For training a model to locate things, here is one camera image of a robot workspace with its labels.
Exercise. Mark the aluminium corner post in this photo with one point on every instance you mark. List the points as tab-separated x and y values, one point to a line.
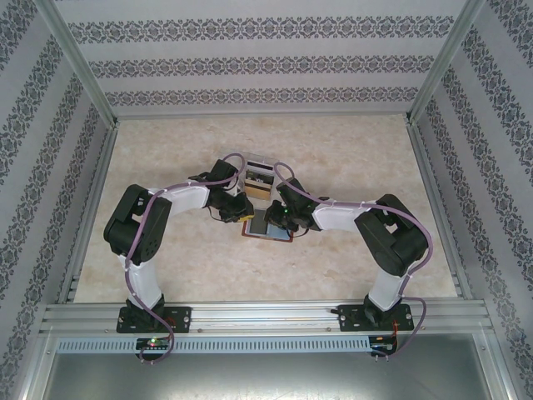
79	62
447	58

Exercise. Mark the brown leather card holder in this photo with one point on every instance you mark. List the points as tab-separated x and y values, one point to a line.
279	237

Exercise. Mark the long aluminium mounting rail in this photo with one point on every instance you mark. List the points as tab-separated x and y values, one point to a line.
266	316

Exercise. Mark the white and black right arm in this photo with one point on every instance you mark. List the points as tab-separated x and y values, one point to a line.
387	291

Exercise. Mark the black VIP card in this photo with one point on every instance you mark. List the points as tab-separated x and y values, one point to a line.
258	180

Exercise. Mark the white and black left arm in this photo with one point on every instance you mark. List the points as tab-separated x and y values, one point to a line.
141	283

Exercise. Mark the clear acrylic card stand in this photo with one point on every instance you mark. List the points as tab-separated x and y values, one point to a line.
260	157

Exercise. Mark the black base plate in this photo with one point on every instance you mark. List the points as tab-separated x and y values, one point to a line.
183	318
347	318

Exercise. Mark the aluminium side rail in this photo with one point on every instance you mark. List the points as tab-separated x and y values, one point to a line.
437	208
91	208

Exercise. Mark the small circuit board green light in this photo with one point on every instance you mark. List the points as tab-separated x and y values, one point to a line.
152	343

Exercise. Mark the gold card dark stripe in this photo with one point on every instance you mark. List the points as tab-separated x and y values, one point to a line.
258	192

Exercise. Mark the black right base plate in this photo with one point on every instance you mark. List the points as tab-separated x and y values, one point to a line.
347	318

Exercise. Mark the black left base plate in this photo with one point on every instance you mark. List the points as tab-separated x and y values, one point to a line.
183	318

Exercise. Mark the silver card black stripe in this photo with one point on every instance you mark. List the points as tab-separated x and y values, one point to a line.
260	168

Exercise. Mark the grey metal shelf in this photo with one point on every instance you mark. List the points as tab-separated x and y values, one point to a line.
266	379

